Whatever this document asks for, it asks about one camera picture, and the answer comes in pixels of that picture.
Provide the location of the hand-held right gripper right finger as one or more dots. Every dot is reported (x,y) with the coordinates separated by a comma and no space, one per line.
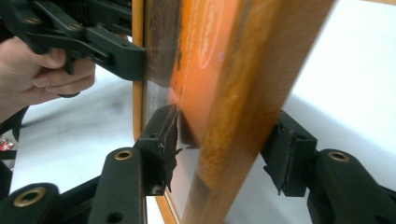
(289,155)

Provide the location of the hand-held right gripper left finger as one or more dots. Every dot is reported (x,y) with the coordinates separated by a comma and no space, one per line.
(155,155)

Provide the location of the wooden picture frame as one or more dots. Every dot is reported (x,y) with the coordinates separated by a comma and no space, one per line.
(249,109)

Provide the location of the orange printed card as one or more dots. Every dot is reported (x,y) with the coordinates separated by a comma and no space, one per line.
(202,77)

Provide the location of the small red packet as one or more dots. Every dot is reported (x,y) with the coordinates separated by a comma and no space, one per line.
(5,145)

